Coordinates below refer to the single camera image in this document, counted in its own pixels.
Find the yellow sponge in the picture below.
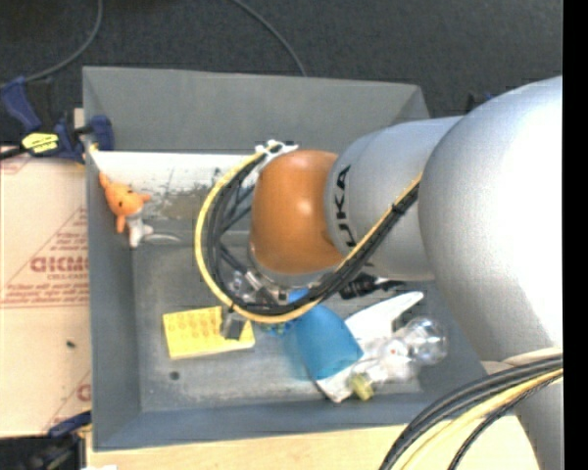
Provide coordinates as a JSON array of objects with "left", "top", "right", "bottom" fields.
[{"left": 162, "top": 305, "right": 257, "bottom": 361}]

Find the grey metal bin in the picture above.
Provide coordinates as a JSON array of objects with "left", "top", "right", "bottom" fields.
[{"left": 81, "top": 65, "right": 492, "bottom": 452}]

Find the blue cup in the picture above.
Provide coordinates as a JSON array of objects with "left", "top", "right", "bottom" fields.
[{"left": 282, "top": 288, "right": 365, "bottom": 382}]

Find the white plastic packet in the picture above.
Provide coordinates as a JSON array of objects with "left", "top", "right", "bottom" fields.
[{"left": 315, "top": 290, "right": 425, "bottom": 404}]

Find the orange and white toy animal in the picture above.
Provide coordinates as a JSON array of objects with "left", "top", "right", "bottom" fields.
[{"left": 97, "top": 170, "right": 155, "bottom": 250}]

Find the clear glass bulb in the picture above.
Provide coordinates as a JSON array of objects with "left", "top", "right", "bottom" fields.
[{"left": 371, "top": 316, "right": 451, "bottom": 379}]

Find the brown cardboard board red print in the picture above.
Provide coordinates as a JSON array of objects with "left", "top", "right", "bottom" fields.
[{"left": 0, "top": 143, "right": 92, "bottom": 441}]

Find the black cylinder on white bracket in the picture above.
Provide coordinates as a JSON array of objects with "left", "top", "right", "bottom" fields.
[{"left": 339, "top": 272, "right": 404, "bottom": 302}]

